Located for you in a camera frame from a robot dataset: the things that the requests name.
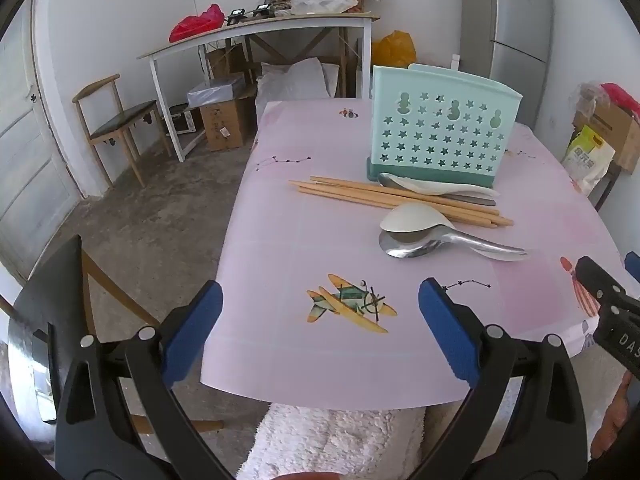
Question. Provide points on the white plastic bag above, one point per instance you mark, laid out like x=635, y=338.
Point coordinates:
x=320, y=2

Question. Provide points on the large cardboard box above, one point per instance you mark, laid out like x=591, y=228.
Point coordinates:
x=612, y=130

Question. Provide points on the grey refrigerator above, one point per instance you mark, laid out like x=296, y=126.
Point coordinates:
x=520, y=25

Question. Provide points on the dark stool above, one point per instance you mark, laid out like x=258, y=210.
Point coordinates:
x=607, y=187

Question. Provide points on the small black device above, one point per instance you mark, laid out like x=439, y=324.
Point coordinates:
x=262, y=10
x=235, y=15

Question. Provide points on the black chair with wooden frame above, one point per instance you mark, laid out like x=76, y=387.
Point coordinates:
x=45, y=290

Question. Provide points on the brown cardboard box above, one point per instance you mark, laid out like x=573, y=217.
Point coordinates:
x=225, y=62
x=225, y=122

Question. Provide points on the plastic-wrapped grey box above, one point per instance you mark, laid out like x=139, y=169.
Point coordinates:
x=215, y=91

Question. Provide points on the white sack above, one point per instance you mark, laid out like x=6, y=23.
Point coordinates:
x=290, y=82

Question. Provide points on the white fluffy cloth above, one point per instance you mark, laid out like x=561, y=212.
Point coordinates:
x=325, y=445

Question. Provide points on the clear plastic wrap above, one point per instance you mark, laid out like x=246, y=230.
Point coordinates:
x=589, y=92

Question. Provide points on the yellow plastic bag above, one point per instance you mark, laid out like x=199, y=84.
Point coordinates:
x=395, y=50

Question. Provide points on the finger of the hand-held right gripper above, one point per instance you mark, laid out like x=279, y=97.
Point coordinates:
x=634, y=264
x=597, y=282

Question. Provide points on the person's right hand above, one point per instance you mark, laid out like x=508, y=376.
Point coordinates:
x=617, y=420

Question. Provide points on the large metal spoon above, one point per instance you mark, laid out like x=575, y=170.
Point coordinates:
x=405, y=247

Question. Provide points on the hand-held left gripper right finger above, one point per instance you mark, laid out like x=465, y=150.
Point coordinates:
x=447, y=330

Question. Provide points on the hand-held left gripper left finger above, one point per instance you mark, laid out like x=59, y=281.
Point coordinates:
x=196, y=327

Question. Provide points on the white toaster oven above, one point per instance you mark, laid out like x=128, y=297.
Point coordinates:
x=184, y=120

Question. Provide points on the pile of wooden chopsticks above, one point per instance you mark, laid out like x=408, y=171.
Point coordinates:
x=340, y=191

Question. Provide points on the large white rice scoop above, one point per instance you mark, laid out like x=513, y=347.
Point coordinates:
x=412, y=216

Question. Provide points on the white door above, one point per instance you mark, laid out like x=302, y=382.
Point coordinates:
x=30, y=160

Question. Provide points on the red plastic bag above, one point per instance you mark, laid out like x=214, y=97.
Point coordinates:
x=195, y=22
x=620, y=96

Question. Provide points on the yellow and white rice bag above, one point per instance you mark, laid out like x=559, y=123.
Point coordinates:
x=587, y=160

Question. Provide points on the slim metal spoon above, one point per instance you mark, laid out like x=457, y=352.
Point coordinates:
x=387, y=180

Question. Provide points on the teal star-cutout utensil holder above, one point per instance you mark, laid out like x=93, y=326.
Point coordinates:
x=440, y=87

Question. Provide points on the white desk with wooden top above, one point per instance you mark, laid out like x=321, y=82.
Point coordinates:
x=260, y=25

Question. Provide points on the pink printed tablecloth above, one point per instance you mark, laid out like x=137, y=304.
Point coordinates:
x=300, y=255

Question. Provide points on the wooden chair with dark seat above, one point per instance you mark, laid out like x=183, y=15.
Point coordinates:
x=125, y=122

